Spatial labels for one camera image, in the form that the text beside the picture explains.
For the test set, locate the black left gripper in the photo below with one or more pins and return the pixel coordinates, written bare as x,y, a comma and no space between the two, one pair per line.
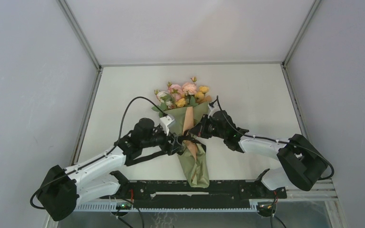
166,146

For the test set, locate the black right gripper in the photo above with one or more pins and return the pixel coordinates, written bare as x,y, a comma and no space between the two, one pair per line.
199,129

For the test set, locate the yellow fake flower stem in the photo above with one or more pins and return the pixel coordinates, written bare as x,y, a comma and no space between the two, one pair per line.
193,100

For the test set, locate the white fake flower stem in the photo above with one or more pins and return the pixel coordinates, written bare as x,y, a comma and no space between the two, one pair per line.
166,102

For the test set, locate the orange green wrapping paper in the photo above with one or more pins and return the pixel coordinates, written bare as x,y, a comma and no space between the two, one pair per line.
193,159

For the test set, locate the pink fake flower stem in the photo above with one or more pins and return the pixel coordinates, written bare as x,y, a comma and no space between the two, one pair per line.
190,88
175,91

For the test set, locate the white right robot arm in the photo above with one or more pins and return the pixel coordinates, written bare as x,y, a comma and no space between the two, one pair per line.
301,164

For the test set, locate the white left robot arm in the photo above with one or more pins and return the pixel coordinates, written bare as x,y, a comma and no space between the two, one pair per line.
64,189

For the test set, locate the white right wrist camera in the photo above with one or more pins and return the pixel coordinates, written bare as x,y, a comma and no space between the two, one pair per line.
212,109

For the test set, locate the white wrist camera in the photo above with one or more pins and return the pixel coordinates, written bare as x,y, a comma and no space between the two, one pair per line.
166,122
212,109

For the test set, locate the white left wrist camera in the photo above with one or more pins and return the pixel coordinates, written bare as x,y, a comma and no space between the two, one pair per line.
166,122

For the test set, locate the black mounting base rail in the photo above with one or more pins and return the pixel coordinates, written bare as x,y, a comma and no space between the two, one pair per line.
226,194

